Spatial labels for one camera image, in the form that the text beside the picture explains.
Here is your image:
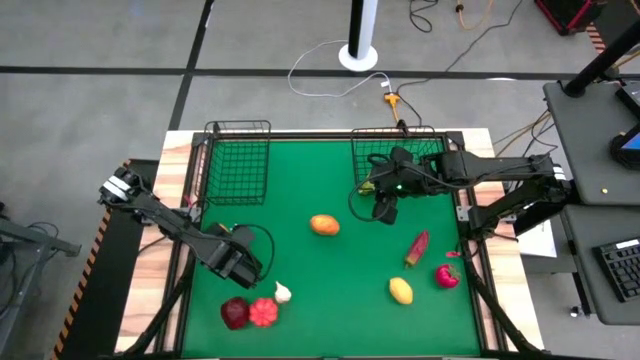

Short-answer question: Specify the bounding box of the red and black case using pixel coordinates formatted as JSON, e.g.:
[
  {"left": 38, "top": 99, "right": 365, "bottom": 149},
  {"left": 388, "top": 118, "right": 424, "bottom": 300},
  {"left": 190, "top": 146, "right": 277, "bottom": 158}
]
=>
[{"left": 533, "top": 0, "right": 606, "bottom": 37}]

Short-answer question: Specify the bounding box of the green table mat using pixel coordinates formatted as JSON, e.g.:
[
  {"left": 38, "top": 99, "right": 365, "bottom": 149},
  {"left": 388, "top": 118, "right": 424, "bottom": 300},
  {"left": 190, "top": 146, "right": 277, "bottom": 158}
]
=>
[{"left": 182, "top": 139, "right": 482, "bottom": 359}]

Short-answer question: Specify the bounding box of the yellow lemon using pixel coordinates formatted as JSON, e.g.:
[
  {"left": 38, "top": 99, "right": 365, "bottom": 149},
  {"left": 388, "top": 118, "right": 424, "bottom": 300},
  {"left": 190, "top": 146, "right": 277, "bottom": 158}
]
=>
[{"left": 388, "top": 276, "right": 415, "bottom": 306}]

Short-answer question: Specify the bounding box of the grey desk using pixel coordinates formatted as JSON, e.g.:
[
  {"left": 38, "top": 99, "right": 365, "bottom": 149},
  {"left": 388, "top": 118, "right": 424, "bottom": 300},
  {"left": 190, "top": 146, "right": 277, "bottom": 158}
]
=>
[{"left": 559, "top": 203, "right": 640, "bottom": 326}]

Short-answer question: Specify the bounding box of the orange floor cable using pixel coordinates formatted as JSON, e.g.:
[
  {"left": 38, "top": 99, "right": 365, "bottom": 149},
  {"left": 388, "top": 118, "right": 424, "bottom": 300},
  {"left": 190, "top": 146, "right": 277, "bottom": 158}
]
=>
[{"left": 453, "top": 0, "right": 497, "bottom": 31}]

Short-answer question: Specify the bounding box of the tablet with blue screen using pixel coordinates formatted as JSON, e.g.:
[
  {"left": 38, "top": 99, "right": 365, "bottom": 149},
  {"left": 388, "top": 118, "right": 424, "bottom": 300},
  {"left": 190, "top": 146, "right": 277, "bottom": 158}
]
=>
[{"left": 608, "top": 122, "right": 640, "bottom": 171}]

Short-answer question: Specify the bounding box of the orange potato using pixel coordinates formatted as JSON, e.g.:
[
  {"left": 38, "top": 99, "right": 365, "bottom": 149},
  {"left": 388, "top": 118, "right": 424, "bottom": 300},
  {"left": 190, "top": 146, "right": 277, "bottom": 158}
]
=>
[{"left": 309, "top": 213, "right": 342, "bottom": 237}]

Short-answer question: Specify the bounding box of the grey side table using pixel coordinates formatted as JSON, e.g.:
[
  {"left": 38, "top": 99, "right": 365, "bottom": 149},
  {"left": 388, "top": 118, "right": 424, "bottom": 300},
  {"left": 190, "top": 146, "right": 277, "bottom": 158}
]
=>
[{"left": 543, "top": 79, "right": 640, "bottom": 207}]

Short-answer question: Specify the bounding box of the white paper sheet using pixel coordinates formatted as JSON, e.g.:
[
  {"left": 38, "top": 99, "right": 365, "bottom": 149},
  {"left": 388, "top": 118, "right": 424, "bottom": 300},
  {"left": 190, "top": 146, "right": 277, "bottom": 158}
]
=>
[{"left": 517, "top": 219, "right": 559, "bottom": 260}]

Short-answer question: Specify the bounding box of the black pole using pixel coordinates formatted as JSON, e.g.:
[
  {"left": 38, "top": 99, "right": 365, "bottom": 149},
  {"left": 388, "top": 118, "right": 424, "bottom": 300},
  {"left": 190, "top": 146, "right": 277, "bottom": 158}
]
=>
[{"left": 563, "top": 17, "right": 640, "bottom": 99}]

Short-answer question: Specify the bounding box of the yellow power plug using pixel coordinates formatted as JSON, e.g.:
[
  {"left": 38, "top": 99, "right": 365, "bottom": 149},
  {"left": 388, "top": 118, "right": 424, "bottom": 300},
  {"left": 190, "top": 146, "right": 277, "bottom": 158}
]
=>
[{"left": 383, "top": 91, "right": 401, "bottom": 124}]

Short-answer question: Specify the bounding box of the black laptop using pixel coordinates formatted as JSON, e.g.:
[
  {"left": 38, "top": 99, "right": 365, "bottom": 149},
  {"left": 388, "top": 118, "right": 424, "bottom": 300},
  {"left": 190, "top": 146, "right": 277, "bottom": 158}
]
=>
[{"left": 614, "top": 79, "right": 640, "bottom": 120}]

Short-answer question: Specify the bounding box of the bright red round fruit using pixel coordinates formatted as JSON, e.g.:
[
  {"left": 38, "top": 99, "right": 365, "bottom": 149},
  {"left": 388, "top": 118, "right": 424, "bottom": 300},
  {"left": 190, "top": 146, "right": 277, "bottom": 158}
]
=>
[{"left": 434, "top": 263, "right": 462, "bottom": 290}]

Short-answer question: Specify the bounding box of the white pole stand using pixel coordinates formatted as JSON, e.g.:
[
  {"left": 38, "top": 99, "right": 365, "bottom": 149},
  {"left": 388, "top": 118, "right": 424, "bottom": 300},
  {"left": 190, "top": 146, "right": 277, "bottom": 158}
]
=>
[{"left": 338, "top": 0, "right": 380, "bottom": 73}]

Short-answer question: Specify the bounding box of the black hazard-striped platform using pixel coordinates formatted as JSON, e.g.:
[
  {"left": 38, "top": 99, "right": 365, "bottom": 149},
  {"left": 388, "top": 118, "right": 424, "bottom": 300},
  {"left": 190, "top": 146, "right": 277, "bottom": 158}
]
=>
[{"left": 49, "top": 158, "right": 161, "bottom": 360}]

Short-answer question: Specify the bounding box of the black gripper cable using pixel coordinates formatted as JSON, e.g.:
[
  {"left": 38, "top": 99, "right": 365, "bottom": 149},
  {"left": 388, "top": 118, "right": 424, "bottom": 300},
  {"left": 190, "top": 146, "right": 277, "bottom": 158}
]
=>
[
  {"left": 243, "top": 222, "right": 276, "bottom": 281},
  {"left": 347, "top": 153, "right": 384, "bottom": 223}
]

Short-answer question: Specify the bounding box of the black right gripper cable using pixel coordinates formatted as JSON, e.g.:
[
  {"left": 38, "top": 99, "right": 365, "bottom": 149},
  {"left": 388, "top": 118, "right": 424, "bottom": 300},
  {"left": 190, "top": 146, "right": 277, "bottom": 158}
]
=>
[{"left": 347, "top": 153, "right": 384, "bottom": 223}]

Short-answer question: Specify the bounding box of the white floor cable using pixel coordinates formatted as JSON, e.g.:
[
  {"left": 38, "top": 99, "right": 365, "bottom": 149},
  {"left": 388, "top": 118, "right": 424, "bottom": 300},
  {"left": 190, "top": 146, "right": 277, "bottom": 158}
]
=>
[{"left": 287, "top": 38, "right": 394, "bottom": 99}]

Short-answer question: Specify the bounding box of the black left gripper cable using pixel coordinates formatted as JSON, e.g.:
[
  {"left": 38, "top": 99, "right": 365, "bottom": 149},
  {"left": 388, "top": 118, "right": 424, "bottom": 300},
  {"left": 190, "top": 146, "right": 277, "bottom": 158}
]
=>
[{"left": 243, "top": 222, "right": 276, "bottom": 281}]

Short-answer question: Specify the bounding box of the red chili with green stem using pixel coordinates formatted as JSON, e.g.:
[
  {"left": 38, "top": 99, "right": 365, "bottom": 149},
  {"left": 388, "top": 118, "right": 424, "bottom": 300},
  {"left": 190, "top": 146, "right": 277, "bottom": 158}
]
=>
[{"left": 403, "top": 229, "right": 431, "bottom": 269}]

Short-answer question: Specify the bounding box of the black keyboard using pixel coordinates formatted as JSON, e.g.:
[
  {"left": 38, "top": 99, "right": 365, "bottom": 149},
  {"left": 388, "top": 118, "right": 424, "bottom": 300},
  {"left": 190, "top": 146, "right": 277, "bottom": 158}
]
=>
[{"left": 592, "top": 237, "right": 640, "bottom": 304}]

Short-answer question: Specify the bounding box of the white garlic bulb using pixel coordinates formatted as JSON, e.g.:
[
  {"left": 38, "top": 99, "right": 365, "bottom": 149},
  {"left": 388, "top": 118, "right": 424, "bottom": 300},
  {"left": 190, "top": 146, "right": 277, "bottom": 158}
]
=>
[{"left": 273, "top": 280, "right": 293, "bottom": 305}]

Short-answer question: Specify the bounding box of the black wire basket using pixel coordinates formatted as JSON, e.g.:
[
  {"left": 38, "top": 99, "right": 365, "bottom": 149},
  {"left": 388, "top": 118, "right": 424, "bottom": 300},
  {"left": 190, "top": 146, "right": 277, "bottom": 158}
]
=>
[
  {"left": 203, "top": 119, "right": 273, "bottom": 207},
  {"left": 350, "top": 125, "right": 448, "bottom": 187}
]

